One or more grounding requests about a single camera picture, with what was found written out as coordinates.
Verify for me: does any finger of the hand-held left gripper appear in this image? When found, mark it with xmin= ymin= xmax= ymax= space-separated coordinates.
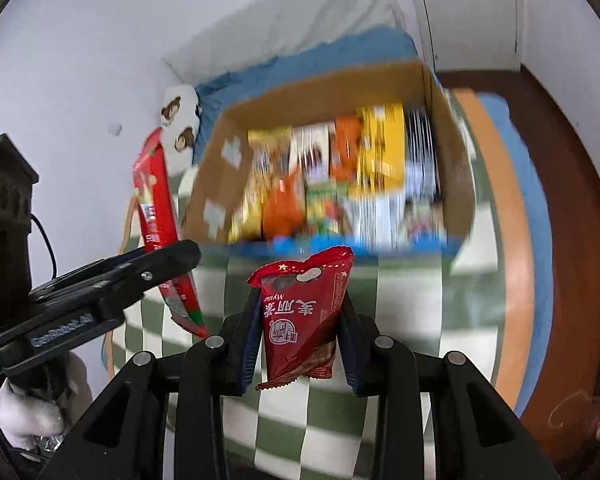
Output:
xmin=87 ymin=240 xmax=202 ymax=318
xmin=29 ymin=249 xmax=153 ymax=306

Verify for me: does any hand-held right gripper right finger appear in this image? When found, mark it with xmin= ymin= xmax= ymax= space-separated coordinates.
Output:
xmin=336 ymin=291 xmax=562 ymax=480

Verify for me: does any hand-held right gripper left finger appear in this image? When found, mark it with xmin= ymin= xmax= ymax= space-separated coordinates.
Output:
xmin=35 ymin=289 xmax=264 ymax=480

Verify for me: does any small red snack packet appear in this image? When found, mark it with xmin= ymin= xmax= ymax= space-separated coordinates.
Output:
xmin=247 ymin=246 xmax=355 ymax=392

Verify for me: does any long red snack packet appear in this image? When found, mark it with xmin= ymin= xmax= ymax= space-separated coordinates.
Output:
xmin=131 ymin=127 xmax=212 ymax=339

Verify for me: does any brown cardboard box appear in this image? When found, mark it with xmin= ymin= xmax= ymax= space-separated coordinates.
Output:
xmin=180 ymin=60 xmax=476 ymax=257

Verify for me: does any golden snack packet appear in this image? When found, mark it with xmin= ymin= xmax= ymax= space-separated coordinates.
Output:
xmin=228 ymin=129 xmax=294 ymax=244

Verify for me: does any black snack bag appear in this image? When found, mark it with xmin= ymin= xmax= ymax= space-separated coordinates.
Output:
xmin=402 ymin=104 xmax=442 ymax=202

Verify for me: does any person's left hand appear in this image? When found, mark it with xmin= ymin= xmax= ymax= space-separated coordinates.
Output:
xmin=0 ymin=352 xmax=94 ymax=453

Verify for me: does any orange snack packet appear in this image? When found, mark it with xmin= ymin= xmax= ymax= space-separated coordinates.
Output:
xmin=262 ymin=170 xmax=307 ymax=239
xmin=330 ymin=116 xmax=364 ymax=182

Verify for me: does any white striped snack packet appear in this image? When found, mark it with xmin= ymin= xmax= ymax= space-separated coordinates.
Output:
xmin=347 ymin=192 xmax=407 ymax=252

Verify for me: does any bear printed pillow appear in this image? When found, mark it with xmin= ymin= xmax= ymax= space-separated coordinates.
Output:
xmin=159 ymin=84 xmax=204 ymax=172

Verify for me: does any green snack packet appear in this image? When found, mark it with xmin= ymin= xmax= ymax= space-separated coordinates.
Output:
xmin=305 ymin=182 xmax=349 ymax=237

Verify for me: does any silver foil packet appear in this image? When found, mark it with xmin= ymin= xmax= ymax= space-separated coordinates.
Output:
xmin=34 ymin=434 xmax=67 ymax=455

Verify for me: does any blue bed sheet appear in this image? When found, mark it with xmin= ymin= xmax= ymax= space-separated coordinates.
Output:
xmin=195 ymin=27 xmax=554 ymax=411

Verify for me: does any white duvet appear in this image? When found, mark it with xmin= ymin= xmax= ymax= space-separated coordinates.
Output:
xmin=162 ymin=0 xmax=407 ymax=86

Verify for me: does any white door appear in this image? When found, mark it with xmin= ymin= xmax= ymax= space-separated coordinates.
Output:
xmin=402 ymin=0 xmax=524 ymax=74

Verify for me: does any black cable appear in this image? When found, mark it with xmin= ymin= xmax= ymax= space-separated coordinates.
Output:
xmin=29 ymin=212 xmax=59 ymax=282

